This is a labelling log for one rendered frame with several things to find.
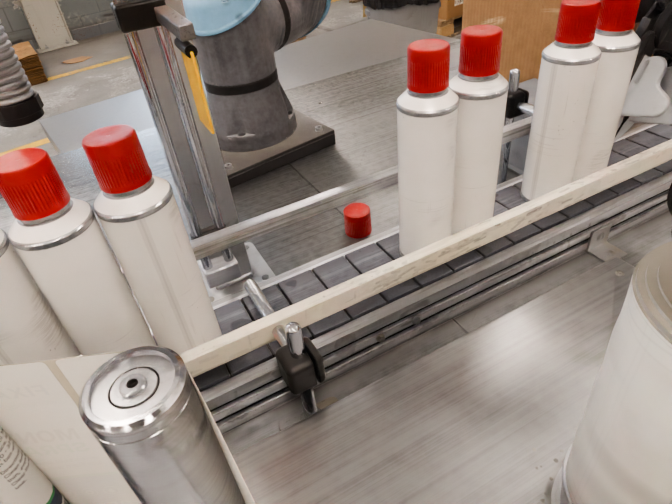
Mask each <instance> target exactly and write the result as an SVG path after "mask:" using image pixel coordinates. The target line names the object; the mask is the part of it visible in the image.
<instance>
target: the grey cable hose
mask: <svg viewBox="0 0 672 504"><path fill-rule="evenodd" d="M4 31H5V29H4V27H3V26H2V25H0V126H2V127H7V128H12V127H20V126H24V125H27V124H30V123H33V122H35V121H37V120H38V119H40V118H41V117H42V116H43V115H44V113H45V112H44V110H43V106H44V104H43V102H42V100H41V98H40V95H39V93H38V92H36V91H35V90H34V89H33V88H31V83H30V82H29V81H28V77H27V75H25V70H24V69H23V68H21V67H22V64H21V62H20V61H18V59H19V58H18V56H17V55H16V54H14V53H15V50H14V48H13V47H11V46H12V43H11V41H10V40H7V39H8V35H7V34H6V33H4Z"/></svg>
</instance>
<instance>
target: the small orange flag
mask: <svg viewBox="0 0 672 504"><path fill-rule="evenodd" d="M174 44H175V46H176V47H177V48H178V49H179V50H180V51H181V53H182V57H183V60H184V64H185V68H186V71H187V75H188V79H189V82H190V86H191V89H192V93H193V97H194V100H195V104H196V107H197V111H198V115H199V118H200V121H201V122H202V123H203V124H204V125H205V126H206V128H207V129H208V130H209V131H210V132H211V133H212V134H214V129H213V125H212V121H211V117H210V114H209V110H208V106H207V102H206V98H205V94H204V91H203V87H202V83H201V79H200V75H199V72H198V68H197V64H196V60H195V57H196V56H197V53H198V51H197V48H196V47H195V46H194V45H193V44H192V43H190V42H189V41H185V42H182V41H180V40H179V39H178V38H177V37H176V38H175V40H174Z"/></svg>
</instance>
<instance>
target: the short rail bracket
mask: <svg viewBox="0 0 672 504"><path fill-rule="evenodd" d="M285 334H286V338H287V342H288V344H287V345H285V346H282V347H280V348H279V349H277V351H276V353H275V356H276V359H277V363H278V367H279V371H280V374H281V376H282V377H283V379H284V381H285V383H286V384H287V386H288V388H289V390H290V391H291V393H293V394H295V395H298V394H300V399H301V403H302V408H303V412H304V416H305V418H306V417H308V416H310V415H312V414H314V413H316V412H318V410H317V405H316V400H315V395H314V390H313V387H314V386H316V385H317V380H318V382H319V383H322V382H323V381H324V380H325V379H326V374H325V368H324V362H323V357H322V355H321V353H320V352H319V351H318V350H317V348H316V347H315V346H314V344H313V343H312V341H311V340H310V339H309V338H308V337H303V335H302V330H301V326H300V324H299V323H297V322H290V323H288V324H287V325H286V326H285Z"/></svg>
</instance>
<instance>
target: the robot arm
mask: <svg viewBox="0 0 672 504"><path fill-rule="evenodd" d="M330 3H331V0H183V6H184V11H185V15H186V16H185V17H186V19H188V20H189V21H190V22H192V23H193V26H194V30H195V34H196V39H193V40H192V42H193V45H194V46H195V47H196V48H197V51H198V53H197V56H196V57H197V60H198V64H199V68H200V71H201V75H202V79H203V82H204V86H205V90H206V97H207V101H208V105H209V108H210V112H211V116H212V120H213V124H214V128H215V131H216V135H217V139H218V143H219V147H220V150H223V151H229V152H247V151H255V150H260V149H264V148H267V147H270V146H273V145H276V144H278V143H280V142H282V141H284V140H285V139H287V138H288V137H290V136H291V135H292V134H293V133H294V131H295V130H296V127H297V121H296V115H295V111H294V109H293V107H292V105H291V103H290V101H289V99H288V97H287V95H286V93H285V91H284V89H283V87H282V86H281V84H280V82H279V79H278V73H277V68H276V62H275V56H274V52H276V51H278V50H280V49H281V48H283V47H285V46H286V45H288V44H290V43H292V42H293V41H295V40H297V39H298V38H301V37H304V36H306V35H308V34H309V33H311V32H312V31H313V30H314V29H316V27H317V26H319V25H320V24H321V23H322V21H323V20H324V19H325V17H326V15H327V13H328V11H329V8H330ZM638 22H641V23H640V25H639V26H638V28H637V30H636V31H635V33H636V34H637V35H638V37H639V38H640V39H641V44H640V46H639V50H638V54H637V57H636V61H635V65H634V68H633V72H632V76H631V80H630V83H629V87H628V91H627V94H626V98H625V102H624V106H623V109H622V113H621V117H620V120H619V124H618V128H617V131H616V135H615V139H614V142H615V141H616V140H617V139H619V138H620V137H621V136H622V135H623V134H625V133H626V132H627V131H628V130H629V129H630V128H631V127H632V126H633V124H634V123H650V124H664V125H671V124H672V0H641V1H640V5H639V8H638V12H637V16H636V20H635V23H638ZM652 54H653V57H651V56H652Z"/></svg>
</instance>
